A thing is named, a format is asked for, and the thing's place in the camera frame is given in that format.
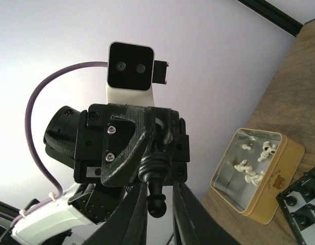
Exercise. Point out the black and white chessboard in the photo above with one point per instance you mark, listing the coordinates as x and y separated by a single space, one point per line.
304 191

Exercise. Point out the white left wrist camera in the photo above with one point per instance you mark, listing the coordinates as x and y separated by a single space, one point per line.
132 70

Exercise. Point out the orange rimmed metal tray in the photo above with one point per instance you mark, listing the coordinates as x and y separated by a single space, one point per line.
257 203

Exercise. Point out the white chess pieces in tray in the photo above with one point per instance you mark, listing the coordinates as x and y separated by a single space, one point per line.
249 166

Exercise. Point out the black enclosure frame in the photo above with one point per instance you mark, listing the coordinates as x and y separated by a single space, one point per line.
274 15

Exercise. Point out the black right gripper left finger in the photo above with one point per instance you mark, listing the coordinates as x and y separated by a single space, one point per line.
127 224

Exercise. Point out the black chess piece board corner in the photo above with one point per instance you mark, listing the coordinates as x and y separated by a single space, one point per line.
291 201

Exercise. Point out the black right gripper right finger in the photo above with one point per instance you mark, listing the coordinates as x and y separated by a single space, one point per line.
192 223

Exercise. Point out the black chess piece edge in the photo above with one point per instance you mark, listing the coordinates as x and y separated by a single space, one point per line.
302 220

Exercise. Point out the black chess piece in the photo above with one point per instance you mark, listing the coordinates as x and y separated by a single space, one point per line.
154 169

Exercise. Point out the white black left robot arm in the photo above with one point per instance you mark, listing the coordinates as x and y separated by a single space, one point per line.
51 221

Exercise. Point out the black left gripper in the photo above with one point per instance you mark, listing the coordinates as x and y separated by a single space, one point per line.
118 145

